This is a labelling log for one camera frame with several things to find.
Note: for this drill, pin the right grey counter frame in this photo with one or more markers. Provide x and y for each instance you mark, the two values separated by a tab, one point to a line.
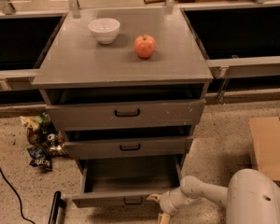
241	46

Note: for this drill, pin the grey middle drawer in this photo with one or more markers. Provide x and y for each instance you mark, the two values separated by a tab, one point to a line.
133	147

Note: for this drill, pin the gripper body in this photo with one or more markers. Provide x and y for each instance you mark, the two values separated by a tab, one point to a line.
167	202

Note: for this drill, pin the grey drawer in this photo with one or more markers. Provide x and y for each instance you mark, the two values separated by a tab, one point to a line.
125	115
133	147
126	181

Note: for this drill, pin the green snack bag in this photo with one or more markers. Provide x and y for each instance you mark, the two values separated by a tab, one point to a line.
45	123

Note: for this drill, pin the white ceramic bowl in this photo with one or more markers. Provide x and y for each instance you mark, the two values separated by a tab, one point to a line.
104	30

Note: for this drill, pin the grey top drawer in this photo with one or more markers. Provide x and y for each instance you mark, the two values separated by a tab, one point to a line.
125	115

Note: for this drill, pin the red apple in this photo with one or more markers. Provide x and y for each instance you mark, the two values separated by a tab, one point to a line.
144	46

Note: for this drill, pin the grey bottom drawer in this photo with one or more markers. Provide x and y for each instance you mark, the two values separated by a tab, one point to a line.
126	181

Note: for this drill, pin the grey drawer cabinet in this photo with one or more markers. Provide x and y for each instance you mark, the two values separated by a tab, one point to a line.
80	70

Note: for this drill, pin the cardboard box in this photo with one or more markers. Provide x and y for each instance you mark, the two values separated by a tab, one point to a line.
265	154

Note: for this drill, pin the left grey counter frame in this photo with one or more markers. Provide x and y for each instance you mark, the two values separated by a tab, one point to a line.
24	43

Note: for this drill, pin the wooden stick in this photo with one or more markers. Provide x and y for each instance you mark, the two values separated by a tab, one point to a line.
147	2

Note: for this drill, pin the brown snack bag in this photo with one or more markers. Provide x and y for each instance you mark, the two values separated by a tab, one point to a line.
34	133

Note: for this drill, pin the blue snack bag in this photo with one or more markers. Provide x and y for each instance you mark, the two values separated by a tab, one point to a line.
40	158

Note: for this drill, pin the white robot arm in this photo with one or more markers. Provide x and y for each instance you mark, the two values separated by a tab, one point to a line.
250	198

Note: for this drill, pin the grey counter frame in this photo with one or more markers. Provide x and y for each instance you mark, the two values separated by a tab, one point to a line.
241	46
24	43

